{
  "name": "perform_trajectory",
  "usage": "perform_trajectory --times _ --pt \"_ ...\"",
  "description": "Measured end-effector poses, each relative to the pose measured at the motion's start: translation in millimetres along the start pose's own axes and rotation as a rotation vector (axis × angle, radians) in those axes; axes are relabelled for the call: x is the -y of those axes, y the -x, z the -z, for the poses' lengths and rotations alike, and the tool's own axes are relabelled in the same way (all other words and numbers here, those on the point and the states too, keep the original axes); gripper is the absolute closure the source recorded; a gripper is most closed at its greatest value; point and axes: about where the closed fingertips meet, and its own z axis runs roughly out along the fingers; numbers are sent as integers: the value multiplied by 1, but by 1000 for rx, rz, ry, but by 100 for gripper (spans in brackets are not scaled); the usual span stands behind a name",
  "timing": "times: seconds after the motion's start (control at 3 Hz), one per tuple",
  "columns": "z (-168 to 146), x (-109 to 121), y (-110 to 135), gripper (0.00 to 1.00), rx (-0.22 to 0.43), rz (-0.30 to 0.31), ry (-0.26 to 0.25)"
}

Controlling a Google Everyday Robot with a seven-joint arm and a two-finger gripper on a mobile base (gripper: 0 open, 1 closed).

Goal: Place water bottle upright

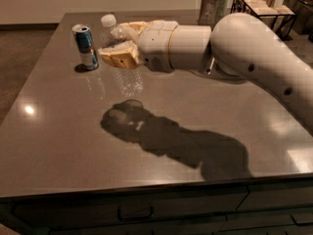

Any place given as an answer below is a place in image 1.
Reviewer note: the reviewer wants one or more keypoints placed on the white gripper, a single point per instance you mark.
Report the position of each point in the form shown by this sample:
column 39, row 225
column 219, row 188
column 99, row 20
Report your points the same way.
column 155, row 47

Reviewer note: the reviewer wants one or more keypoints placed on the clear plastic water bottle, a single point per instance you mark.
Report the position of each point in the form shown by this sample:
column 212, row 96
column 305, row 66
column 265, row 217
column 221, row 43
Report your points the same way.
column 129, row 81

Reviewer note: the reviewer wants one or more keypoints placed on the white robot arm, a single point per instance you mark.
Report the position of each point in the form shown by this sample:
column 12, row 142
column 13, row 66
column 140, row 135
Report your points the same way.
column 239, row 46

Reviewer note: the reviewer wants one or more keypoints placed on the tan packets in basket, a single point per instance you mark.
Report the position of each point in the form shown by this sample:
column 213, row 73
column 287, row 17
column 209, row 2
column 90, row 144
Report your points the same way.
column 261, row 8

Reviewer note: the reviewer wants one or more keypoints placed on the black wire basket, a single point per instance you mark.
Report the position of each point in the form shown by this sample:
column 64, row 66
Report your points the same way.
column 280, row 19

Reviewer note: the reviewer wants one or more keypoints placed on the dark container with snacks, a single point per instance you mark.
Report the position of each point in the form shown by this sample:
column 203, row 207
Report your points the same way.
column 303, row 9

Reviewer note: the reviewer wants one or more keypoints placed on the blue silver energy drink can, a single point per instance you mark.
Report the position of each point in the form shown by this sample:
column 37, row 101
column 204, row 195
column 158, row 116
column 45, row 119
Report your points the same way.
column 84, row 41

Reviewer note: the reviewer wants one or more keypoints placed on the galvanized metal bucket vase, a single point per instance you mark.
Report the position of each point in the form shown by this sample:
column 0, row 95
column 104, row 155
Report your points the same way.
column 211, row 12

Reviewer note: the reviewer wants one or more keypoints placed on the dark cabinet drawer front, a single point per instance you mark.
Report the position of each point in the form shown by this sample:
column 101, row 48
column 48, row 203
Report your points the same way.
column 92, row 209

